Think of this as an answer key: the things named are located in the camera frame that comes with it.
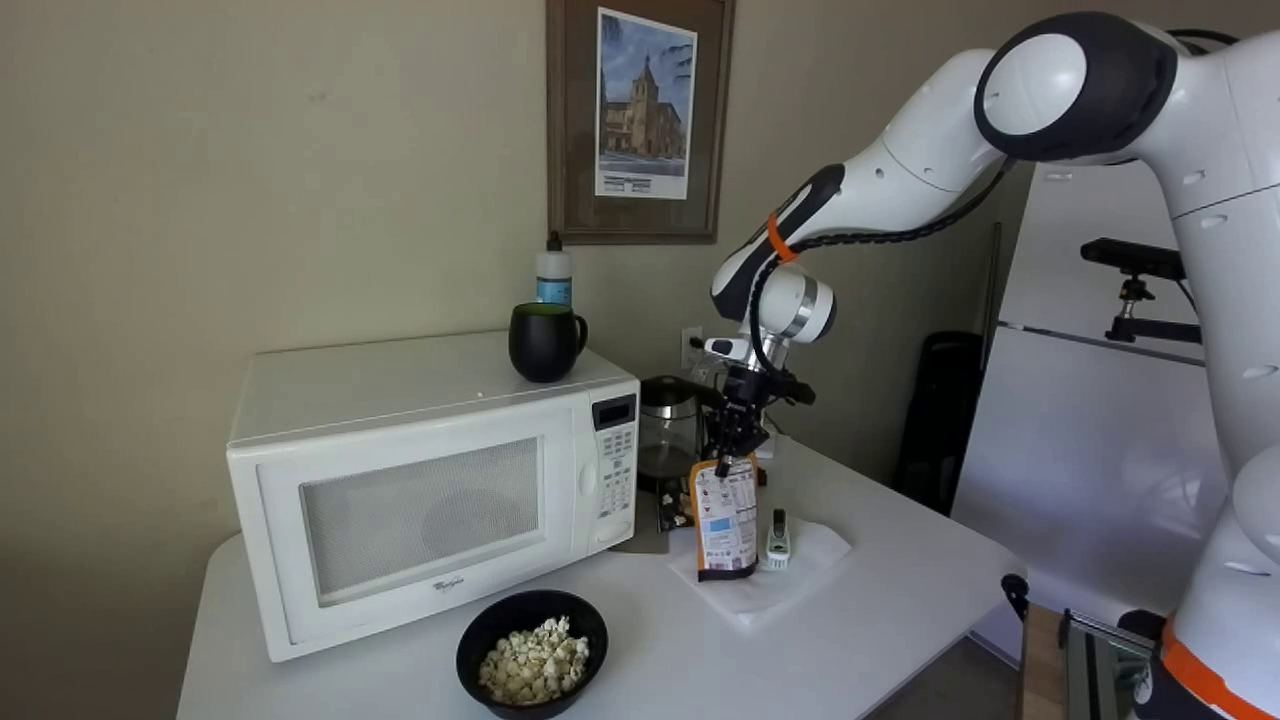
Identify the black bowl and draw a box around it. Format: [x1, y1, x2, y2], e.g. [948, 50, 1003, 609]
[453, 589, 612, 720]

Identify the small white black bottle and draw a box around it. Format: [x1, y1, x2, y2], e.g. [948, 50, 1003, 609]
[761, 504, 797, 578]

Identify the framed church picture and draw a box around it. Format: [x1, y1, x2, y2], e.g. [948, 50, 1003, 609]
[545, 0, 740, 248]

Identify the black tripod mount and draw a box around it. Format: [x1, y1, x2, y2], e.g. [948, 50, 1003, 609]
[1077, 236, 1203, 347]

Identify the blue label plastic bottle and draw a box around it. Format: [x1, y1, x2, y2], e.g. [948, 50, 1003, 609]
[530, 228, 574, 318]

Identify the popcorn pile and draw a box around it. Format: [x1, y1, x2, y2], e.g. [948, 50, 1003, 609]
[475, 612, 592, 713]

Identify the white panel board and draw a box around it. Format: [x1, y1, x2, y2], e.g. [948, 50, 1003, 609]
[952, 155, 1234, 633]

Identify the black mug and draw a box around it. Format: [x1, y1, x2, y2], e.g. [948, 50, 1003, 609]
[503, 302, 592, 390]

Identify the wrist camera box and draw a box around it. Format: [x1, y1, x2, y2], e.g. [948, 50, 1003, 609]
[685, 327, 750, 367]

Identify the white microwave oven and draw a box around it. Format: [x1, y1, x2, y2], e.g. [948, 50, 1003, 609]
[220, 327, 642, 669]

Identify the black popcorn packet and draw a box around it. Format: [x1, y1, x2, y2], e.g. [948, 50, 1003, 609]
[642, 483, 694, 539]

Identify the wooden board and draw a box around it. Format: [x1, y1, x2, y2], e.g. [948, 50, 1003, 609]
[1019, 605, 1072, 720]

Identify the orange cable strap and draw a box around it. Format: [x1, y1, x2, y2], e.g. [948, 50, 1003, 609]
[761, 213, 800, 270]

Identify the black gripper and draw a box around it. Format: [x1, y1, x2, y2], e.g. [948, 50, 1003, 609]
[705, 366, 818, 473]

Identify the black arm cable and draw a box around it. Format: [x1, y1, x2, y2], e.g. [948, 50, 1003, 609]
[740, 155, 1014, 375]

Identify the glass electric kettle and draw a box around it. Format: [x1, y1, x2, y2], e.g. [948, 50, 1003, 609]
[634, 373, 710, 497]

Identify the metal rail frame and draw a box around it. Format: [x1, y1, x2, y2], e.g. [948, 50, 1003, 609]
[1064, 618, 1158, 720]

